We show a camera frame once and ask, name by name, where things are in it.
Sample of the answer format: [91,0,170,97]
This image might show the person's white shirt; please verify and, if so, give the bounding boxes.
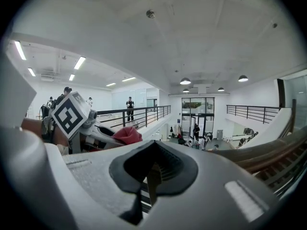
[0,51,37,129]

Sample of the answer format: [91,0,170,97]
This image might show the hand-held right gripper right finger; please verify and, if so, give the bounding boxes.
[141,139,281,230]

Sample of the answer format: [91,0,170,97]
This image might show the dark wooden handrail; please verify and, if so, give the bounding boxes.
[95,105,307,197]

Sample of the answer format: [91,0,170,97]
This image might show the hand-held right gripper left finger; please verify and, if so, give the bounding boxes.
[45,139,158,230]

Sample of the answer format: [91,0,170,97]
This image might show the frosted glass partition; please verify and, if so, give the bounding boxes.
[111,88,159,112]

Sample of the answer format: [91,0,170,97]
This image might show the white staircase balustrade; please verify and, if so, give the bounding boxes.
[239,99,297,150]

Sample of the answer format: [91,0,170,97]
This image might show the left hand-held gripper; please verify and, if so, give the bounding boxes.
[51,91,126,155]

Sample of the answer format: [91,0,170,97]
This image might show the group of ceiling tube lights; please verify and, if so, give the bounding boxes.
[13,40,137,87]

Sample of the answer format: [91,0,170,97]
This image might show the white coats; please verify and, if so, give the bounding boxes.
[169,125,183,139]

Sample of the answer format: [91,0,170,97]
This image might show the glass entrance doors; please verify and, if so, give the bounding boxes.
[181,97,215,139]

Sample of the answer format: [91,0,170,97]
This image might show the person's left forearm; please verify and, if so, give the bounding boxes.
[21,117,71,147]

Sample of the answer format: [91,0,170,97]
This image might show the black metal balcony railing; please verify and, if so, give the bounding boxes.
[226,104,282,125]

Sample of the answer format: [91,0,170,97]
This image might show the dark wrist strap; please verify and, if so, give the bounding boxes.
[40,115,58,144]

